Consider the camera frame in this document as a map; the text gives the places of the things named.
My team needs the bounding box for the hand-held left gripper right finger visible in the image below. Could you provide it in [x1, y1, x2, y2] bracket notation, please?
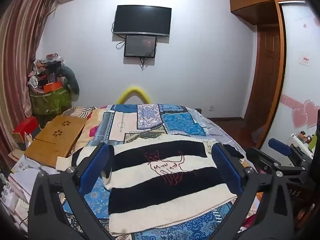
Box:
[211, 142, 296, 240]

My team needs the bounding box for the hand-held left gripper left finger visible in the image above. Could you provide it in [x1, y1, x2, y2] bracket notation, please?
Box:
[27, 142, 115, 240]

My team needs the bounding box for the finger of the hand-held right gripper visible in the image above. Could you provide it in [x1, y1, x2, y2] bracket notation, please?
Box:
[246, 147, 312, 178]
[268, 138, 314, 160]

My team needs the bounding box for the black and white striped sweater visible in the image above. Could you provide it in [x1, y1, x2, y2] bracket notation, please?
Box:
[56, 134, 245, 237]

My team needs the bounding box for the cluster of small toys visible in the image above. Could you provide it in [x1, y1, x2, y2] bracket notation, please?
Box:
[290, 130, 319, 153]

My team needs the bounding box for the grey plaid bed sheet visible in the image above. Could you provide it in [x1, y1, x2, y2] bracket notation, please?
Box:
[200, 109, 250, 155]

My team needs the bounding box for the peach floral quilt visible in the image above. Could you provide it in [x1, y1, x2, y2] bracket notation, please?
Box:
[71, 106, 107, 147]

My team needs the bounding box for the wooden lap desk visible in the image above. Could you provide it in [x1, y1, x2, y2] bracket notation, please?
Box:
[24, 115, 88, 168]

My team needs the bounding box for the white heart-print sliding door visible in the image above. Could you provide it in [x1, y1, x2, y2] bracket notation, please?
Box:
[260, 1, 320, 155]

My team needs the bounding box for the blue patterned patchwork bedsheet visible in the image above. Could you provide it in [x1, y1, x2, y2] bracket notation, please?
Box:
[60, 103, 260, 240]

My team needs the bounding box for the pile of papers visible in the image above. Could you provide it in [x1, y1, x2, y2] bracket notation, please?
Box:
[0, 152, 65, 230]

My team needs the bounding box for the brown wooden door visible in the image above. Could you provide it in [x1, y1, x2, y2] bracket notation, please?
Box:
[244, 24, 282, 130]

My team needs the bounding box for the green fabric basket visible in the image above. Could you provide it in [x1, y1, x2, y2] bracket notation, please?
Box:
[29, 86, 73, 117]

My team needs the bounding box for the red box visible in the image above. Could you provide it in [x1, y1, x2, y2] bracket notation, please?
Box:
[12, 117, 40, 137]

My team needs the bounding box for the yellow foam arch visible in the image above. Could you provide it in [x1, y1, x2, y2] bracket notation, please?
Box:
[116, 85, 150, 105]

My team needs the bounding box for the grey plush toy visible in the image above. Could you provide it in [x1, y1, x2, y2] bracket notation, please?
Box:
[59, 65, 80, 94]

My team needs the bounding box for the orange box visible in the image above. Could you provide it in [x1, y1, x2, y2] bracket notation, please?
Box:
[43, 81, 63, 92]

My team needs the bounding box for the heap of small clutter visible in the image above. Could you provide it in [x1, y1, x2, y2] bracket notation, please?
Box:
[28, 52, 66, 90]

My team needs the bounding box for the striped brown curtain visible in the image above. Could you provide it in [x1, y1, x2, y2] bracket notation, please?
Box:
[0, 0, 60, 180]

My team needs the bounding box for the brown wooden wardrobe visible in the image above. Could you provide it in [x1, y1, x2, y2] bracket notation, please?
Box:
[229, 0, 308, 153]

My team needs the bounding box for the black hanging cable bundle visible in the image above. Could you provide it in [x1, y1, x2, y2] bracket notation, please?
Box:
[139, 52, 153, 71]

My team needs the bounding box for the small black wall monitor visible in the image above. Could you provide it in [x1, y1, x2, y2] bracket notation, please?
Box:
[124, 35, 157, 58]

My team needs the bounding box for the large black wall television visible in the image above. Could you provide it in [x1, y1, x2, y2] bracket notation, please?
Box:
[112, 4, 172, 37]

